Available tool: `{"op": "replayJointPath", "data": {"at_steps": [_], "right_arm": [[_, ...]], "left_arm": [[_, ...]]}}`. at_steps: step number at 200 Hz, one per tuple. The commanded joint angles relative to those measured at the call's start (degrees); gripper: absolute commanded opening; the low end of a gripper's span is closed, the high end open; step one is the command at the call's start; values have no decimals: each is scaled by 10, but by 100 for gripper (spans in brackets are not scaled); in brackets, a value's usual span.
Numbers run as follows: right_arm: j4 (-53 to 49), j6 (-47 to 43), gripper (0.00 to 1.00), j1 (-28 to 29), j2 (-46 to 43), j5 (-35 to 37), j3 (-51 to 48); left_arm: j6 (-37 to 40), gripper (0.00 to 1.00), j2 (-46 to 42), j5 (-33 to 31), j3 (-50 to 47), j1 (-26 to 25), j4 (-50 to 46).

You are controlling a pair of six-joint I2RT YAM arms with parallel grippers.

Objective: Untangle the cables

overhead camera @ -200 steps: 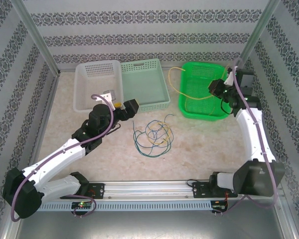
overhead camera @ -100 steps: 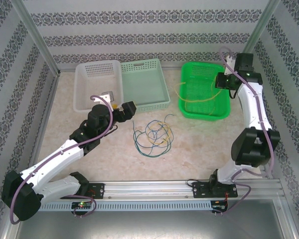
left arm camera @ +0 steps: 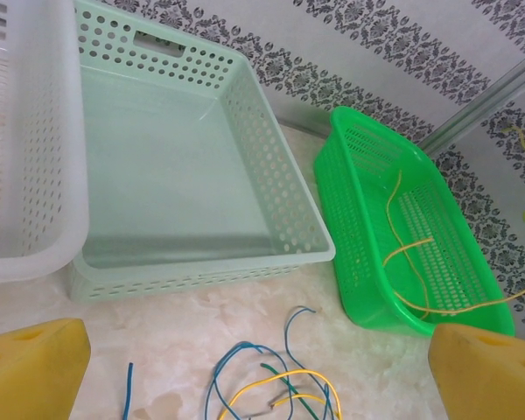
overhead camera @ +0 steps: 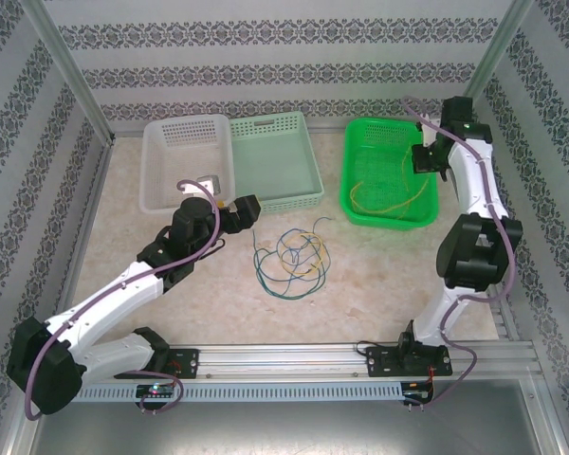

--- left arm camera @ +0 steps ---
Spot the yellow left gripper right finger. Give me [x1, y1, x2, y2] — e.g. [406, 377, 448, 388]
[427, 324, 525, 420]

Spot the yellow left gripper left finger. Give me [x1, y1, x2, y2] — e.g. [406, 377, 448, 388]
[0, 318, 92, 420]

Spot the blue cable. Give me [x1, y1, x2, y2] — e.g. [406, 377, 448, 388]
[122, 360, 136, 420]
[285, 305, 340, 420]
[204, 340, 295, 420]

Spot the green cable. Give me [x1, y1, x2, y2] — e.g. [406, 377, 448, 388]
[260, 361, 323, 420]

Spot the bright green plastic basket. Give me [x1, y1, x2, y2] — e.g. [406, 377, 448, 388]
[312, 106, 516, 339]

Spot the white perforated plastic basket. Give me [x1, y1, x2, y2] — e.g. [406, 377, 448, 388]
[0, 0, 91, 285]

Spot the mint perforated plastic basket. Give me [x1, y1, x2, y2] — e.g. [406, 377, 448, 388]
[69, 0, 337, 303]

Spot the aluminium frame post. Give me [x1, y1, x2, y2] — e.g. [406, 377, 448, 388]
[422, 51, 525, 153]

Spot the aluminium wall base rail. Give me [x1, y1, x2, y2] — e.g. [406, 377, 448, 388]
[273, 108, 336, 139]

